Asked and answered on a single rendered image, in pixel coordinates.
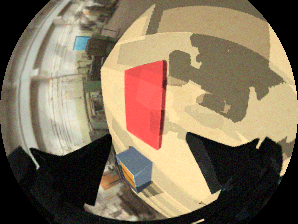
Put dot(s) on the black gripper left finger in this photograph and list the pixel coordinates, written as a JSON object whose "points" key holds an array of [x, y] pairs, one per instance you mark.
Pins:
{"points": [[81, 170]]}

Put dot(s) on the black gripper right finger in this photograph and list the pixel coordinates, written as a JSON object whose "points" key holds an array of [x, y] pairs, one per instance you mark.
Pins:
{"points": [[217, 161]]}

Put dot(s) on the red lid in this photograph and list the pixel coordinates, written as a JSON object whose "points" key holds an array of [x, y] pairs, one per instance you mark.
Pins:
{"points": [[145, 101]]}

